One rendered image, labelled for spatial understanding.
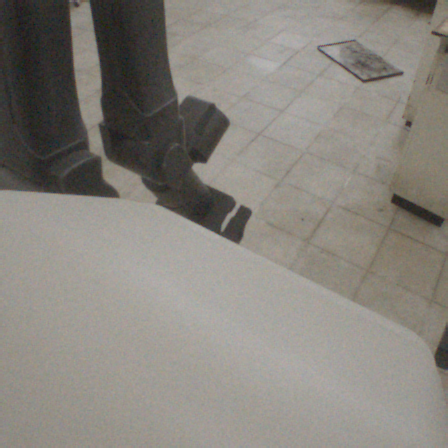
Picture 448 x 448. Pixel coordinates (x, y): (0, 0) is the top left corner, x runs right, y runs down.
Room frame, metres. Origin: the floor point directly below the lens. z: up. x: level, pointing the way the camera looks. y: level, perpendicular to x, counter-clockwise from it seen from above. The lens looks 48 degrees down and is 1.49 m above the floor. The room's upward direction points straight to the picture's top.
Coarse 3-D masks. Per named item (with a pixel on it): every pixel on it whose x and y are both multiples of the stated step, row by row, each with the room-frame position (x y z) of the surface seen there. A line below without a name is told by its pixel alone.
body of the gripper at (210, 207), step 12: (204, 192) 0.39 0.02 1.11; (216, 192) 0.42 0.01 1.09; (156, 204) 0.42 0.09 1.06; (192, 204) 0.37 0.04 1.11; (204, 204) 0.39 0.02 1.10; (216, 204) 0.40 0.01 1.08; (228, 204) 0.40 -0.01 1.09; (192, 216) 0.38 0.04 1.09; (204, 216) 0.39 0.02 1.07; (216, 216) 0.39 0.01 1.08; (216, 228) 0.37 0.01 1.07
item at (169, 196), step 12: (192, 156) 0.40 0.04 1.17; (192, 168) 0.39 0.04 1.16; (144, 180) 0.37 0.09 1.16; (192, 180) 0.38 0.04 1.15; (156, 192) 0.35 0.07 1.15; (168, 192) 0.35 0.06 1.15; (180, 192) 0.36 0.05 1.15; (192, 192) 0.37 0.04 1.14; (168, 204) 0.37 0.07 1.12; (180, 204) 0.36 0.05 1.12
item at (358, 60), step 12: (324, 48) 3.26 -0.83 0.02; (336, 48) 3.27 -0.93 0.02; (348, 48) 3.28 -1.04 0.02; (360, 48) 3.29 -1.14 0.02; (336, 60) 3.05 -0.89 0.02; (348, 60) 3.06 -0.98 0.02; (360, 60) 3.07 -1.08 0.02; (372, 60) 3.08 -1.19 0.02; (384, 60) 3.09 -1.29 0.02; (360, 72) 2.86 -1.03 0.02; (372, 72) 2.87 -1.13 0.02; (384, 72) 2.89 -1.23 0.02; (396, 72) 2.89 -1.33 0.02
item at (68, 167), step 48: (0, 0) 0.25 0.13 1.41; (48, 0) 0.27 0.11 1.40; (0, 48) 0.25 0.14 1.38; (48, 48) 0.26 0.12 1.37; (0, 96) 0.25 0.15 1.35; (48, 96) 0.25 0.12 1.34; (0, 144) 0.25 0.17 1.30; (48, 144) 0.24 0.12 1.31; (48, 192) 0.23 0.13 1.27; (96, 192) 0.24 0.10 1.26
